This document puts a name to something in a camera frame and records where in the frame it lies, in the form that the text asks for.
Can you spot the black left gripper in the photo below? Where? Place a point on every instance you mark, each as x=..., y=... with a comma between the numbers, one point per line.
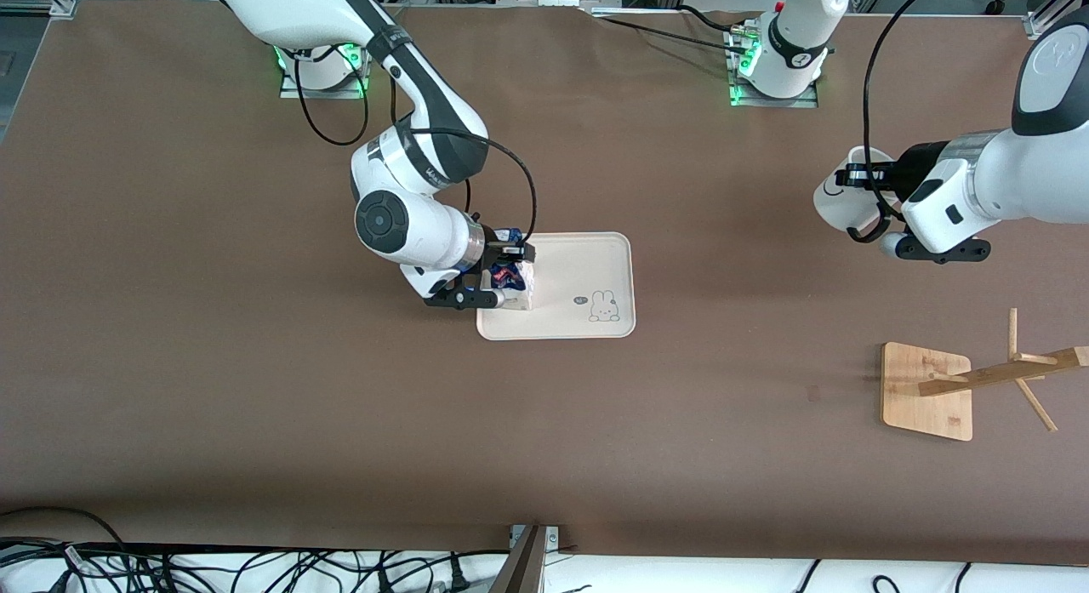
x=917, y=165

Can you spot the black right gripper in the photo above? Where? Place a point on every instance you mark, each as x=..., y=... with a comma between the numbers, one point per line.
x=496, y=253

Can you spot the blue milk carton green cap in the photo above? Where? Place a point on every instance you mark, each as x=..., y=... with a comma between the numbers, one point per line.
x=521, y=287

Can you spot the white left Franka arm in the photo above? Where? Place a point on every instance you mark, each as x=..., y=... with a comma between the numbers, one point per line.
x=1004, y=180

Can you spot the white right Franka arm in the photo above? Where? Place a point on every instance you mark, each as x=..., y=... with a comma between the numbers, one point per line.
x=408, y=227

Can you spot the white tray with rabbit print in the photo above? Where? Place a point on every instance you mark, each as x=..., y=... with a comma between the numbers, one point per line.
x=578, y=270

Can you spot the aluminium corner profile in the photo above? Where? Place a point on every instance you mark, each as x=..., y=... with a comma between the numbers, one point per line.
x=1042, y=21

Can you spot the wooden mug stand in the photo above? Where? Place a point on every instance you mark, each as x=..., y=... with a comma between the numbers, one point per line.
x=923, y=406

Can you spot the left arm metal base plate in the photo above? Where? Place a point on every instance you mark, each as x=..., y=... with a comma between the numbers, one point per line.
x=774, y=102

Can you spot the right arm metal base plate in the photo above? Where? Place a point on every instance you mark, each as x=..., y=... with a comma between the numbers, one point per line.
x=323, y=93

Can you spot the aluminium table edge bracket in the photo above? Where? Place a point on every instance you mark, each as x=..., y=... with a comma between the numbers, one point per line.
x=529, y=567

